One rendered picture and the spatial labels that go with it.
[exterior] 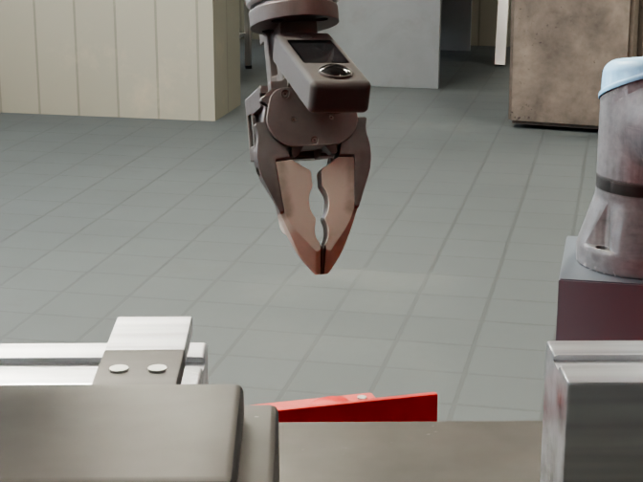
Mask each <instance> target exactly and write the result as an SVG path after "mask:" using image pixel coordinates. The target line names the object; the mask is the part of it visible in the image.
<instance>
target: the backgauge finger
mask: <svg viewBox="0 0 643 482"><path fill-rule="evenodd" d="M191 335H192V317H118V318H117V320H116V323H115V325H114V328H113V331H112V333H111V336H110V338H109V341H108V342H107V345H106V348H105V350H104V353H103V355H102V358H101V360H100V365H99V367H98V370H97V372H96V375H95V377H94V380H93V382H92V384H88V385H0V482H279V430H278V411H277V408H276V407H275V406H273V405H244V392H243V389H242V387H241V386H240V385H238V384H181V382H182V378H183V374H184V369H185V364H186V360H187V356H188V349H189V344H190V340H191Z"/></svg>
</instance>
